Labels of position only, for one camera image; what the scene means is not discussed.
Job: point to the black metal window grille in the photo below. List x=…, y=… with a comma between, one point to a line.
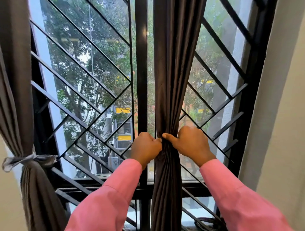
x=95, y=95

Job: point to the dark brown gathered curtain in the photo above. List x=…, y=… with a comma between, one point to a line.
x=170, y=95

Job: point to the grey fabric curtain tieback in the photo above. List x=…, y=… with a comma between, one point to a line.
x=28, y=160

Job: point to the person's left forearm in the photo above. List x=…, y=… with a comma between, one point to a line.
x=107, y=197

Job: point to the dark brown tied curtain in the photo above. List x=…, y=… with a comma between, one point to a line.
x=21, y=119

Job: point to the person's right hand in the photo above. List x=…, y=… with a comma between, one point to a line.
x=191, y=144

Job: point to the person's left hand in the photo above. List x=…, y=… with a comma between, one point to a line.
x=144, y=148

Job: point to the black window frame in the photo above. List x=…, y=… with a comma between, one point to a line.
x=143, y=95

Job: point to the person's right thumb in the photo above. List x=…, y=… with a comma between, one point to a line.
x=169, y=137

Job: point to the person's right forearm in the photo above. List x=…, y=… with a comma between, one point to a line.
x=240, y=197

